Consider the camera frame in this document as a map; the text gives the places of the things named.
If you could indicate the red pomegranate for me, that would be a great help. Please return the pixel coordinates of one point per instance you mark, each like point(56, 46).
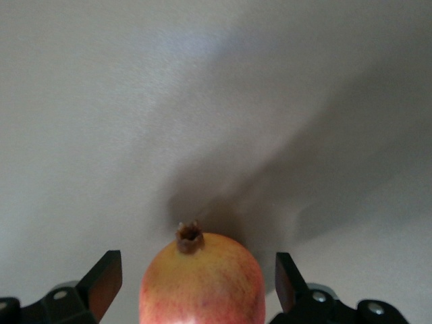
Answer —
point(202, 283)

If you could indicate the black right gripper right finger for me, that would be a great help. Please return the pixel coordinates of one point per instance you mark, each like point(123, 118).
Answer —
point(293, 293)

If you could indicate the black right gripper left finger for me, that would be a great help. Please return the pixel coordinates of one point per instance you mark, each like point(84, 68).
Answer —
point(98, 287)

